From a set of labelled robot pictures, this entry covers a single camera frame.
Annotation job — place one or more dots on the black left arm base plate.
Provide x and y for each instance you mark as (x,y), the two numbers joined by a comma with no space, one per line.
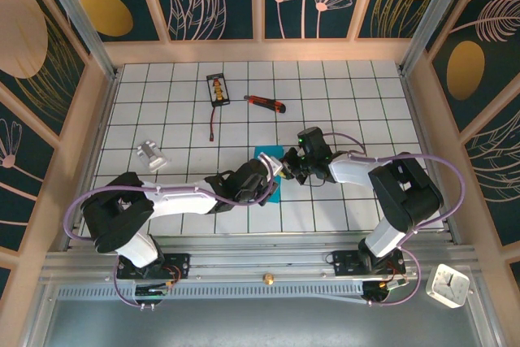
(178,265)

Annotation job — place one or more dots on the red black utility knife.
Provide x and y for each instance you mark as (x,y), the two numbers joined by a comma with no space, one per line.
(264,103)

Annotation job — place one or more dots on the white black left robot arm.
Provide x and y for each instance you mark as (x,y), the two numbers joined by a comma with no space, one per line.
(118,213)

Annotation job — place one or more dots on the small electronics board green light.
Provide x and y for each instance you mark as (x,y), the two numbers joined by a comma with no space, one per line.
(390,285)
(150,291)

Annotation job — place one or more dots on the aluminium corner post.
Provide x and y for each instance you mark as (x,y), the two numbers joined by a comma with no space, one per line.
(77,18)
(431,18)

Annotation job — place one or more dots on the grey metal sheet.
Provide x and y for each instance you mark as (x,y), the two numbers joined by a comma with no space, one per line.
(260,322)

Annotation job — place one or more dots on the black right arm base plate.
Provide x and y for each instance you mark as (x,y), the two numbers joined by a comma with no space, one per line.
(343,261)

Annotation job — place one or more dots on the silver metal bracket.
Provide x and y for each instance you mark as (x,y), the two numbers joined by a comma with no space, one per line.
(151,157)

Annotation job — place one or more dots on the long aluminium base rail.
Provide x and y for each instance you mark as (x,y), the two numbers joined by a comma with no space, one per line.
(260,259)

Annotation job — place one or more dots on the brass knob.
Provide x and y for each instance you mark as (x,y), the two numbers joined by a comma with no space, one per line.
(267,278)

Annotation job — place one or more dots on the blue paper sheet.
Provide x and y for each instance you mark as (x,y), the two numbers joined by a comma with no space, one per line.
(270,151)

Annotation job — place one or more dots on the white square clock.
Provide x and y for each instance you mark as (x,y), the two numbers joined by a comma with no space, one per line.
(447,285)

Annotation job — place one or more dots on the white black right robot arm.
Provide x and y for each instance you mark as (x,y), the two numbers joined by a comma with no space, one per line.
(406,192)

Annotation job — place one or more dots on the aluminium side rail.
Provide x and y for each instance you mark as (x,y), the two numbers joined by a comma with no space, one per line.
(89,168)
(424,140)

